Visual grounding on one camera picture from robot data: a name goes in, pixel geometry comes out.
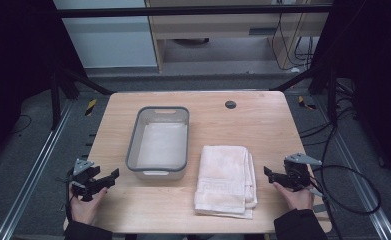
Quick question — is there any person's right hand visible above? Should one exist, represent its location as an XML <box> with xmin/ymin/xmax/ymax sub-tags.
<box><xmin>271</xmin><ymin>181</ymin><xmax>315</xmax><ymax>212</ymax></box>

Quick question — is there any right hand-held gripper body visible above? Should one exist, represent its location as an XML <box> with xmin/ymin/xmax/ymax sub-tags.
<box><xmin>281</xmin><ymin>152</ymin><xmax>324</xmax><ymax>193</ymax></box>

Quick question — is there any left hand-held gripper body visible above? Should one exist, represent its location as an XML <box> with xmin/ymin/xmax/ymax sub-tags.
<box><xmin>66</xmin><ymin>158</ymin><xmax>102</xmax><ymax>203</ymax></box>

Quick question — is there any person's left hand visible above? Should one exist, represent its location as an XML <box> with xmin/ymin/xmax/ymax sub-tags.
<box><xmin>68</xmin><ymin>184</ymin><xmax>110</xmax><ymax>227</ymax></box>

